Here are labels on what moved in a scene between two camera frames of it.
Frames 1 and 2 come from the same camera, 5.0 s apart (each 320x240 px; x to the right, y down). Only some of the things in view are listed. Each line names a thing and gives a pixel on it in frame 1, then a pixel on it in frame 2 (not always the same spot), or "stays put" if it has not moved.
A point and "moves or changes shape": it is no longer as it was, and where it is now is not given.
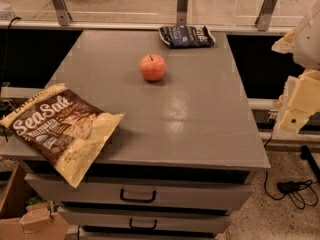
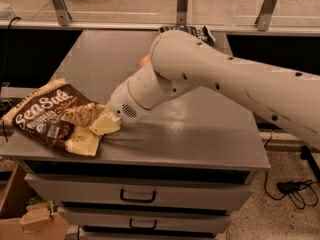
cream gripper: [310, 44] -> [122, 104]
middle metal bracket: [182, 5] stays put
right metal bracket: [264, 15] stays put
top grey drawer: [144, 191] stays put
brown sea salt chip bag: [66, 130] moves or changes shape
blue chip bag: [187, 36] stays put
